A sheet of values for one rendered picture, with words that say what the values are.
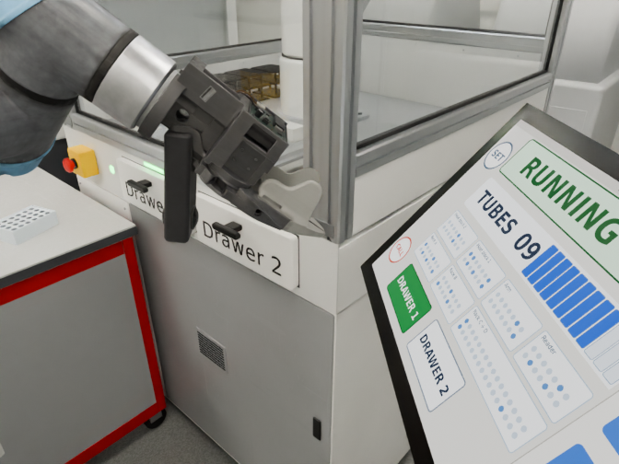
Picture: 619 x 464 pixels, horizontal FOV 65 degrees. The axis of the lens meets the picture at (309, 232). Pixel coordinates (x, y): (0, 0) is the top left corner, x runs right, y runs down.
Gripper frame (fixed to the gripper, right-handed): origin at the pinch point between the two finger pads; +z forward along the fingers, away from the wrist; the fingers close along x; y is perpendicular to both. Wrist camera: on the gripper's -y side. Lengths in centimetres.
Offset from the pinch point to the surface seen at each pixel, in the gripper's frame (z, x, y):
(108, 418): 15, 55, -105
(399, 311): 14.8, -1.0, -1.3
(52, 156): -43, 125, -81
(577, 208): 14.9, -7.5, 19.9
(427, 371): 14.9, -11.4, -0.5
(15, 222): -33, 64, -67
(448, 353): 14.9, -11.2, 2.3
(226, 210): 0.0, 40.5, -21.9
